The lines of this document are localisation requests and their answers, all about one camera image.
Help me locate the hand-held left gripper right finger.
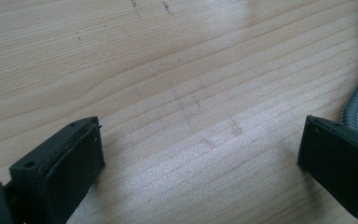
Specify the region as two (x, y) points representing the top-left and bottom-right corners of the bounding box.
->
(296, 115), (358, 224)

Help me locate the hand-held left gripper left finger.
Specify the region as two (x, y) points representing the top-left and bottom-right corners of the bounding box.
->
(3, 116), (107, 224)

